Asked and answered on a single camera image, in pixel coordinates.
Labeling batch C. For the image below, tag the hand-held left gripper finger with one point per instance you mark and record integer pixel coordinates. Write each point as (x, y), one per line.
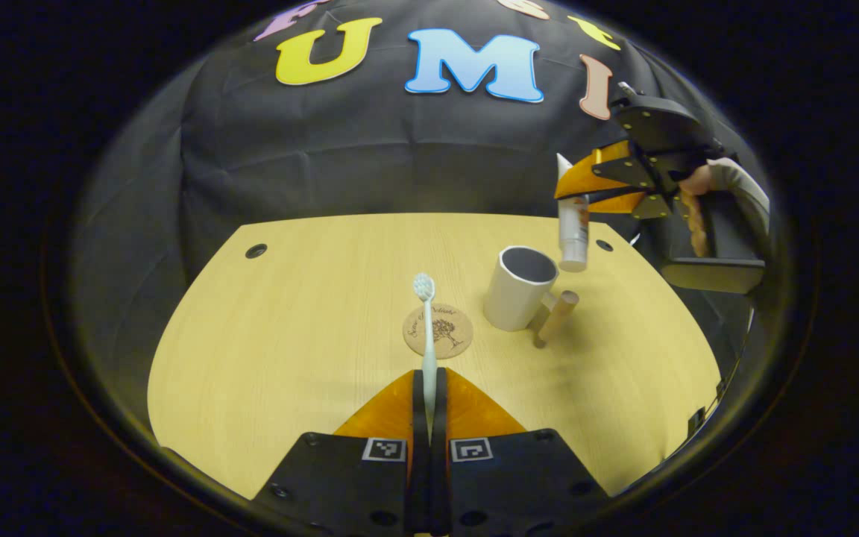
(438, 477)
(420, 477)

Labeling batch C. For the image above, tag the white toothpaste tube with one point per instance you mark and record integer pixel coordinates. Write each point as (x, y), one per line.
(573, 235)

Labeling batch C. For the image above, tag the black desk grommet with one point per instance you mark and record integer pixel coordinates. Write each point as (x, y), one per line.
(605, 245)
(256, 250)

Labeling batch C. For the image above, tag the white cup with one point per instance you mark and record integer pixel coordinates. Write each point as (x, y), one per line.
(515, 294)

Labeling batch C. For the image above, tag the black backdrop cloth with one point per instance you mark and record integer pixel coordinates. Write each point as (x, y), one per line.
(362, 164)

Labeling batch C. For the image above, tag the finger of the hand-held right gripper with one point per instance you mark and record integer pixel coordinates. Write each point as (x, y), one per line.
(593, 175)
(623, 203)

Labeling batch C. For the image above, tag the white toothbrush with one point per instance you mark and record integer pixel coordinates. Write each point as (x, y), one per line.
(428, 335)

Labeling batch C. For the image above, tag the round wooden coaster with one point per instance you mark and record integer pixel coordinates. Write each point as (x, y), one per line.
(452, 332)

